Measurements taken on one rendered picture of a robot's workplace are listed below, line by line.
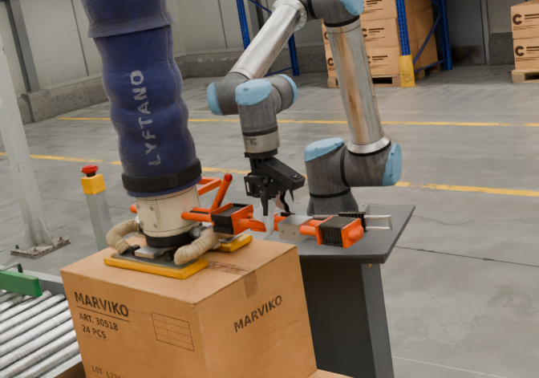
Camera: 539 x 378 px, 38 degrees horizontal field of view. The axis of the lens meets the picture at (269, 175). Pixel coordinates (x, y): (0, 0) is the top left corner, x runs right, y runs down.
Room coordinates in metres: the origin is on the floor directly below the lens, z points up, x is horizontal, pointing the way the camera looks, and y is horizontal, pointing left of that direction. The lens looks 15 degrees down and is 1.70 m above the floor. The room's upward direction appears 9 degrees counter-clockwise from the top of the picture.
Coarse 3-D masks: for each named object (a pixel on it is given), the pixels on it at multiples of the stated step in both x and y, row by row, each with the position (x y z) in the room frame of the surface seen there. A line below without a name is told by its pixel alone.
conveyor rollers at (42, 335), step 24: (0, 312) 2.97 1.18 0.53; (24, 312) 2.88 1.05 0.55; (48, 312) 2.85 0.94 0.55; (0, 336) 2.68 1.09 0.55; (24, 336) 2.65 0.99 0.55; (48, 336) 2.62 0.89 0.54; (72, 336) 2.59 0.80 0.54; (0, 360) 2.48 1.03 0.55; (24, 360) 2.45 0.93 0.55; (48, 360) 2.41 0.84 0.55; (72, 360) 2.38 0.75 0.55
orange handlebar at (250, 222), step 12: (204, 180) 2.40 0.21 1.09; (216, 180) 2.36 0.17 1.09; (204, 192) 2.30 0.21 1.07; (192, 216) 2.04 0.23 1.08; (204, 216) 2.02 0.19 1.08; (252, 216) 1.95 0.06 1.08; (276, 216) 1.90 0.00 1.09; (252, 228) 1.91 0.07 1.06; (264, 228) 1.87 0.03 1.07; (276, 228) 1.84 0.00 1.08; (300, 228) 1.79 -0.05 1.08; (312, 228) 1.77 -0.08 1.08; (360, 228) 1.72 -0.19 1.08
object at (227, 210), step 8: (224, 208) 2.01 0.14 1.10; (232, 208) 2.02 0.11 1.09; (240, 208) 2.00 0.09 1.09; (248, 208) 1.97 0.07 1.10; (216, 216) 1.95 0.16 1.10; (224, 216) 1.93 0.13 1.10; (232, 216) 1.92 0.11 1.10; (240, 216) 1.94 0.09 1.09; (216, 224) 1.97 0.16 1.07; (224, 224) 1.95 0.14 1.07; (232, 224) 1.93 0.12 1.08; (216, 232) 1.96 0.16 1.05; (224, 232) 1.94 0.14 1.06; (232, 232) 1.92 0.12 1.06; (240, 232) 1.93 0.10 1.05
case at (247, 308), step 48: (144, 240) 2.33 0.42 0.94; (96, 288) 2.06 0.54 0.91; (144, 288) 1.92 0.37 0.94; (192, 288) 1.86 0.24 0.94; (240, 288) 1.88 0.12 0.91; (288, 288) 2.01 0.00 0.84; (96, 336) 2.10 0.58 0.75; (144, 336) 1.94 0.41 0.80; (192, 336) 1.80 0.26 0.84; (240, 336) 1.86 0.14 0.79; (288, 336) 1.99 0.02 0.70
